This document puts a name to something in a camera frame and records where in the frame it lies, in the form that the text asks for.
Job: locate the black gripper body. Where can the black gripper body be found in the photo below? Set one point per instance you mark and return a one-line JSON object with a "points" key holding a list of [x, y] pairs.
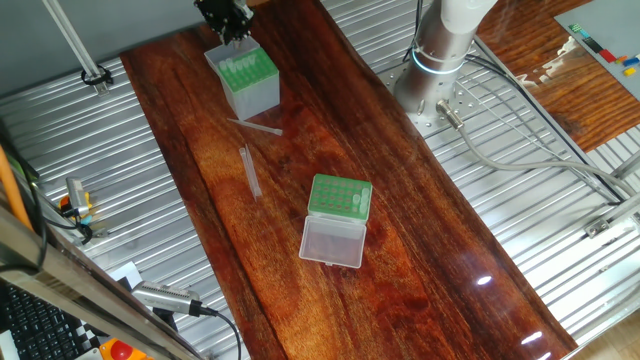
{"points": [[217, 12]]}

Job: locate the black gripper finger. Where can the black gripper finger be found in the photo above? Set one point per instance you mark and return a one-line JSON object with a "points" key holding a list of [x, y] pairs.
{"points": [[245, 22], [227, 35]]}

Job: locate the green clear pipette tip box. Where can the green clear pipette tip box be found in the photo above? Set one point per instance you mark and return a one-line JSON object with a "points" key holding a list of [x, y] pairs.
{"points": [[332, 245], [250, 95]]}

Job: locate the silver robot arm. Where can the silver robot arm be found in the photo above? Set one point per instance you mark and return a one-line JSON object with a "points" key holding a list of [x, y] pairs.
{"points": [[435, 45]]}

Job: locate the yellow orange turtle toy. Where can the yellow orange turtle toy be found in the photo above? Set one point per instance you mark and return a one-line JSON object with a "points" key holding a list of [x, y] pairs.
{"points": [[63, 202]]}

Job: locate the orange tube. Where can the orange tube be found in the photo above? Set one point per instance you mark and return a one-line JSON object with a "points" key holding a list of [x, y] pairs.
{"points": [[11, 190]]}

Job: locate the glossy brown wooden board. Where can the glossy brown wooden board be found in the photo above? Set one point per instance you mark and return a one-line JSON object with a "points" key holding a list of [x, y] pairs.
{"points": [[350, 310]]}

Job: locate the green block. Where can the green block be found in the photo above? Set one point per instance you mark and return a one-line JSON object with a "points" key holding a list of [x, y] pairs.
{"points": [[574, 28]]}

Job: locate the orange emergency stop box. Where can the orange emergency stop box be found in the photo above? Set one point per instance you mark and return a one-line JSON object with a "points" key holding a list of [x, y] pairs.
{"points": [[120, 350]]}

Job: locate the black keyboard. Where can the black keyboard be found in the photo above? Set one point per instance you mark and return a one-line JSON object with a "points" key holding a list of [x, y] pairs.
{"points": [[35, 325]]}

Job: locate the black block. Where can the black block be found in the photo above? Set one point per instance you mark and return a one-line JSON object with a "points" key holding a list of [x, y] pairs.
{"points": [[592, 45]]}

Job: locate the red block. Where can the red block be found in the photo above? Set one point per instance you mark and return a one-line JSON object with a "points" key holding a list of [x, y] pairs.
{"points": [[607, 55]]}

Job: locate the grey board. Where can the grey board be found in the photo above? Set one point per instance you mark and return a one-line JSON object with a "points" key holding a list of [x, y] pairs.
{"points": [[610, 25]]}

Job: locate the yellow block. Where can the yellow block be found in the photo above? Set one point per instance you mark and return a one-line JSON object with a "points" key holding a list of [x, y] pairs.
{"points": [[629, 71]]}

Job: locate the blue block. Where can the blue block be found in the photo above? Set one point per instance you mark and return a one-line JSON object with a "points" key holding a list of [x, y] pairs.
{"points": [[631, 62]]}

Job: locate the aluminium profile bar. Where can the aluminium profile bar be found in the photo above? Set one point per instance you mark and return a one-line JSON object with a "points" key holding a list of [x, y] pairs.
{"points": [[627, 167], [615, 215]]}

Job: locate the aluminium post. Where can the aluminium post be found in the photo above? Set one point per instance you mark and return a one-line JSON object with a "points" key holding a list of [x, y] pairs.
{"points": [[75, 42]]}

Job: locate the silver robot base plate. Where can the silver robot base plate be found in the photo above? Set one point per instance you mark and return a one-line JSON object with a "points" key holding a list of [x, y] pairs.
{"points": [[470, 100]]}

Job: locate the silver camera on stand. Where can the silver camera on stand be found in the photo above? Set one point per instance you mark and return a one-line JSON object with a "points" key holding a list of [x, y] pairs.
{"points": [[165, 297]]}

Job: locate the shiny steel rail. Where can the shiny steel rail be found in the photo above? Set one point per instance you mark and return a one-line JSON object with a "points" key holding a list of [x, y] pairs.
{"points": [[60, 275]]}

